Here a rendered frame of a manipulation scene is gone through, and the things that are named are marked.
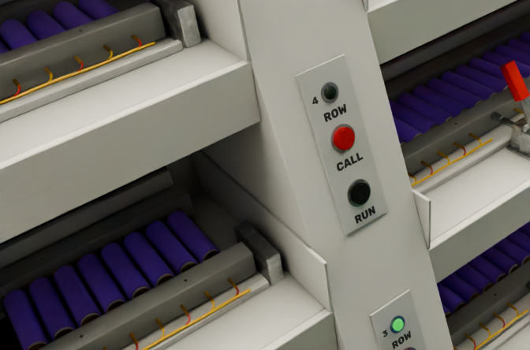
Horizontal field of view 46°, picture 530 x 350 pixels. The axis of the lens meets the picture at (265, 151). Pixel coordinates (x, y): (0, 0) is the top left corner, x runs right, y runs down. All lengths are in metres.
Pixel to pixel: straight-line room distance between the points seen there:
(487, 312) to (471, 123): 0.20
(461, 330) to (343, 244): 0.24
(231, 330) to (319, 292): 0.07
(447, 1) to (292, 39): 0.14
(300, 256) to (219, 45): 0.16
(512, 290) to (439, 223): 0.19
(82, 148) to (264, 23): 0.14
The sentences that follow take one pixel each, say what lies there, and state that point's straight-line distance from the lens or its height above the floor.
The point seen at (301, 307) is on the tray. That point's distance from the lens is 0.48.
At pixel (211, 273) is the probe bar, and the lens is 0.48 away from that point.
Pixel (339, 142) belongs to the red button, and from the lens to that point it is 0.43.
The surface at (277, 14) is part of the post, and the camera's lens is 0.41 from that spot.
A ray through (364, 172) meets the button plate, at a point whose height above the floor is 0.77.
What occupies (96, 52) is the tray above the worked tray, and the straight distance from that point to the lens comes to 0.44.
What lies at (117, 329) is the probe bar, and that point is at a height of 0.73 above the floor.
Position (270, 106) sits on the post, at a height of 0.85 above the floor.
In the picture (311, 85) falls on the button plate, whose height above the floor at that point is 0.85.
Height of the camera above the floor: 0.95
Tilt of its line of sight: 18 degrees down
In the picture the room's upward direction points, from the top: 19 degrees counter-clockwise
